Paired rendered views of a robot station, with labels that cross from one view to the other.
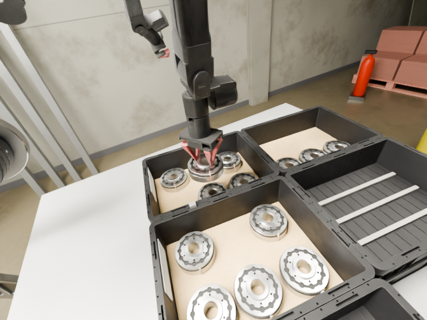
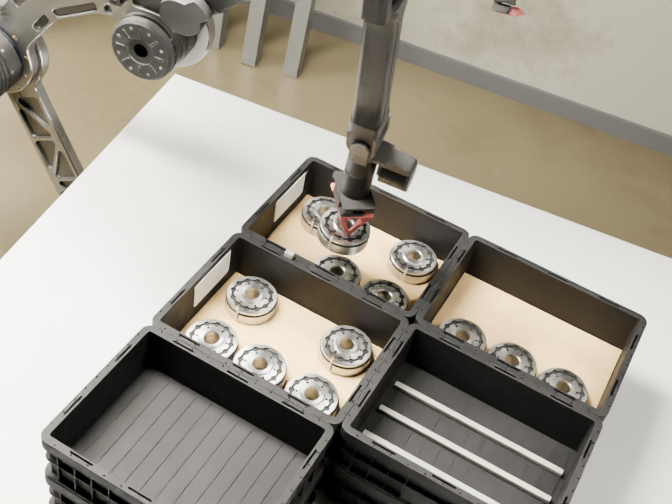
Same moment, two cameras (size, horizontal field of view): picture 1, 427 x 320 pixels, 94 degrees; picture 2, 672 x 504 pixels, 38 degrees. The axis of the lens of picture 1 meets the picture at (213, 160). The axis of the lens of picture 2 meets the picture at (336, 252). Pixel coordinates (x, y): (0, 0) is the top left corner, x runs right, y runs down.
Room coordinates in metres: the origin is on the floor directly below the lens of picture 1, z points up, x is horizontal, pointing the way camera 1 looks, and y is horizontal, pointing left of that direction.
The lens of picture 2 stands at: (-0.74, -0.76, 2.34)
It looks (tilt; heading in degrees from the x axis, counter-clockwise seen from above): 45 degrees down; 34
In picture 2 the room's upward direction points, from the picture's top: 13 degrees clockwise
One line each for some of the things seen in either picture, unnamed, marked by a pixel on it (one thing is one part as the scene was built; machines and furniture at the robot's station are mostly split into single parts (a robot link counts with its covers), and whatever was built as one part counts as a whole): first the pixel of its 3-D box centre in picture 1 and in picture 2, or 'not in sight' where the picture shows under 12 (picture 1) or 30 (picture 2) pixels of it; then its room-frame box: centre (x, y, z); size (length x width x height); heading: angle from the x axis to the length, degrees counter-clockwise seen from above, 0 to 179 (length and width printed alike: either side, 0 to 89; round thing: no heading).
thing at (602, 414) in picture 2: (304, 134); (532, 322); (0.61, -0.35, 0.92); 0.40 x 0.30 x 0.02; 104
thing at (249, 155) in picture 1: (206, 179); (352, 251); (0.52, 0.04, 0.87); 0.40 x 0.30 x 0.11; 104
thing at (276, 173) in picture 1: (204, 168); (356, 234); (0.52, 0.04, 0.92); 0.40 x 0.30 x 0.02; 104
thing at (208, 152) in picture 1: (206, 150); (350, 212); (0.44, 0.01, 1.04); 0.07 x 0.07 x 0.09; 55
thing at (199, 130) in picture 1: (199, 126); (356, 182); (0.45, 0.02, 1.11); 0.10 x 0.07 x 0.07; 55
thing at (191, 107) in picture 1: (197, 102); (365, 160); (0.45, 0.01, 1.17); 0.07 x 0.06 x 0.07; 112
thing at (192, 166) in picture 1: (204, 162); (345, 226); (0.45, 0.03, 0.99); 0.10 x 0.10 x 0.01
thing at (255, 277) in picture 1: (257, 287); (259, 364); (0.16, -0.05, 0.86); 0.05 x 0.05 x 0.01
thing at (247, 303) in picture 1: (257, 288); (259, 366); (0.16, -0.05, 0.86); 0.10 x 0.10 x 0.01
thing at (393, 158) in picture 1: (375, 200); (467, 443); (0.32, -0.42, 0.87); 0.40 x 0.30 x 0.11; 104
